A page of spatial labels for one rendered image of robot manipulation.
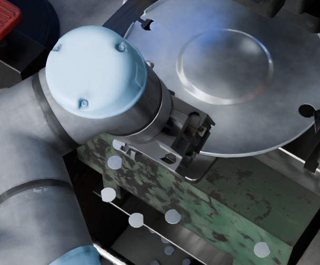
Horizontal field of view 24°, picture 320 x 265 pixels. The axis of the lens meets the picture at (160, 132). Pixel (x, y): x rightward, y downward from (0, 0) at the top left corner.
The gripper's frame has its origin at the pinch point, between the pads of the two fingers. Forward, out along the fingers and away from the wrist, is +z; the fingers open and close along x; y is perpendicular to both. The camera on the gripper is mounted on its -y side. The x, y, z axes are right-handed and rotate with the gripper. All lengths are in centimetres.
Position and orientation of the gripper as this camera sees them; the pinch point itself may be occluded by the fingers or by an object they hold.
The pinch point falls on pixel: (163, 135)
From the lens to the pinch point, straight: 95.9
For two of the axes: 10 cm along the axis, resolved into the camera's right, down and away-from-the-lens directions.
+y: 8.4, 4.6, -3.0
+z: 2.3, 2.0, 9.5
